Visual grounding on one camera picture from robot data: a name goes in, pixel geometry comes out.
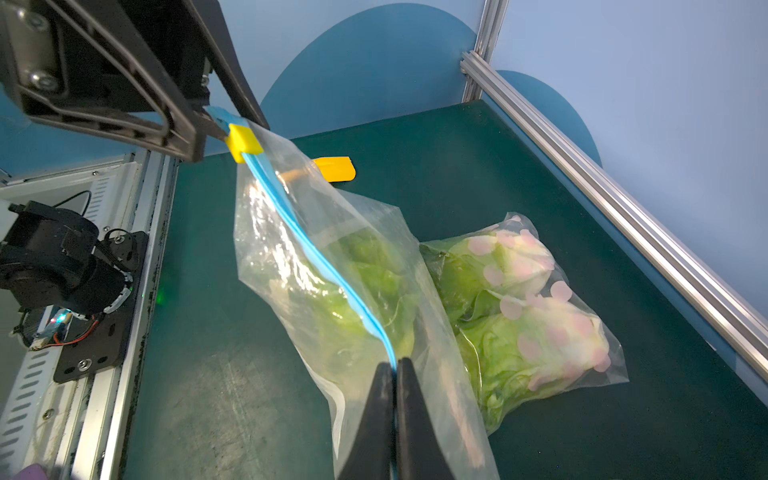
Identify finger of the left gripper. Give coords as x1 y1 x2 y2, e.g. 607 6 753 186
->
184 0 269 129
41 1 207 161

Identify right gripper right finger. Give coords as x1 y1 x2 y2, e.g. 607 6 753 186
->
395 358 453 480

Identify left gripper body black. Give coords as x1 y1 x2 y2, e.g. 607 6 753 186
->
1 1 210 129

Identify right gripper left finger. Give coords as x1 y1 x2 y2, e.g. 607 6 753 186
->
337 363 395 480

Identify green chinese cabbage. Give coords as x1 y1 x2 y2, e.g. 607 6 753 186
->
272 228 421 390

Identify clear zip-top bag blue seal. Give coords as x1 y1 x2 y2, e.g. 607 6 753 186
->
209 107 498 479

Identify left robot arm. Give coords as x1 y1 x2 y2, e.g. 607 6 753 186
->
1 1 266 315

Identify pink-dotted bag of cabbages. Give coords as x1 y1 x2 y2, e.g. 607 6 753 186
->
420 212 629 433

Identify yellow toy spatula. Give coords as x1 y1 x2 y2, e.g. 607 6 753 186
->
313 156 357 183

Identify left circuit board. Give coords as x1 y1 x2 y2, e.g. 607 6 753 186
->
27 306 73 351

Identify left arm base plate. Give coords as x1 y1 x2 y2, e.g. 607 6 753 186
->
53 229 149 384

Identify aluminium back frame rail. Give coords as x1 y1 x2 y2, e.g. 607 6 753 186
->
460 1 767 378

